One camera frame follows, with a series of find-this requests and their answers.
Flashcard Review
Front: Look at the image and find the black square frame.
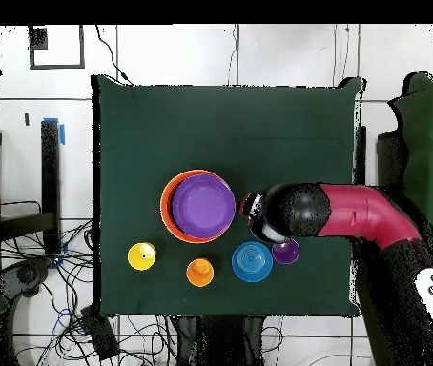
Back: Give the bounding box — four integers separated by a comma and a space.
28, 25, 86, 71

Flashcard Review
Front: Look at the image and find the tangle of black cables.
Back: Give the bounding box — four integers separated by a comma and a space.
0, 199, 179, 366

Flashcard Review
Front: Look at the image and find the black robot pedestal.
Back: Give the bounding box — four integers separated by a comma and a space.
175, 315, 265, 366

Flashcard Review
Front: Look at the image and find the purple bowl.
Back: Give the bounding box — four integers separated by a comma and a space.
171, 173, 237, 240

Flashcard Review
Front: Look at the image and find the dark green table cloth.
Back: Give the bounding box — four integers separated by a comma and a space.
91, 73, 366, 319

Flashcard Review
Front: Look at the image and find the purple cup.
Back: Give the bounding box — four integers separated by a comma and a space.
271, 237, 300, 266

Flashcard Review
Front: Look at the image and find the yellow cup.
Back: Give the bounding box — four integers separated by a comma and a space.
127, 241, 157, 269

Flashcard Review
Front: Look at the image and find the black floor cable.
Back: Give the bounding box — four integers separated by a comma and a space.
94, 25, 134, 86

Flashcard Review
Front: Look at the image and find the small blue bowl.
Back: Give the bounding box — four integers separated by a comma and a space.
231, 240, 274, 284

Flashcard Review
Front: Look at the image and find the blue tape strip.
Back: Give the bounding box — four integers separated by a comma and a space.
42, 116, 66, 146

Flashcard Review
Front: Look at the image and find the black metal stand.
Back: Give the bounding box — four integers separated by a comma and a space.
0, 118, 63, 255

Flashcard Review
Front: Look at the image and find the black power strip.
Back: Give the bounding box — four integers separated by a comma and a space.
80, 304, 120, 361

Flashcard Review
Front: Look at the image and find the orange cup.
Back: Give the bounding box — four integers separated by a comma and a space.
185, 257, 216, 288

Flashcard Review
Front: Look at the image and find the large orange bowl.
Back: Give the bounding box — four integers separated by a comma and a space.
159, 169, 235, 245

